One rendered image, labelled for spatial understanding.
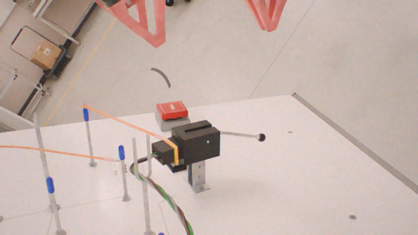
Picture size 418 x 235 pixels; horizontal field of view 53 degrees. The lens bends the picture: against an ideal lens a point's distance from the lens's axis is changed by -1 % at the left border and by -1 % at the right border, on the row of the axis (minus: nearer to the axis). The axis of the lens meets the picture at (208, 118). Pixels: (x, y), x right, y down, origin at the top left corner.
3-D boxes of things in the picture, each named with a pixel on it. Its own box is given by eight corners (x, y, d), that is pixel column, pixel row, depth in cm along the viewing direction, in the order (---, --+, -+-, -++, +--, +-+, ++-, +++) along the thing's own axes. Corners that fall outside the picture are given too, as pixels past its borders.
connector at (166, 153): (192, 155, 58) (191, 142, 57) (161, 166, 55) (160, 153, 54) (180, 145, 60) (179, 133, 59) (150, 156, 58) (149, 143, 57)
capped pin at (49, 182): (57, 230, 53) (45, 172, 49) (68, 231, 53) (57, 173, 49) (51, 237, 51) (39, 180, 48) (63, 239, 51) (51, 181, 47)
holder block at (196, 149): (220, 156, 59) (221, 130, 58) (184, 166, 57) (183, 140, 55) (206, 143, 63) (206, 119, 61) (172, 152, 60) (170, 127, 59)
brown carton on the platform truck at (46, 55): (55, 52, 774) (38, 42, 757) (63, 50, 728) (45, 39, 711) (44, 70, 765) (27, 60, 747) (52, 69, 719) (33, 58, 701)
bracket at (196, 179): (210, 188, 61) (211, 159, 59) (196, 194, 60) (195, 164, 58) (196, 173, 64) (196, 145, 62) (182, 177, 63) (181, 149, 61)
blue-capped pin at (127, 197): (133, 200, 58) (128, 146, 55) (123, 203, 58) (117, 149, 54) (129, 194, 60) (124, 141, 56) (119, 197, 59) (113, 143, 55)
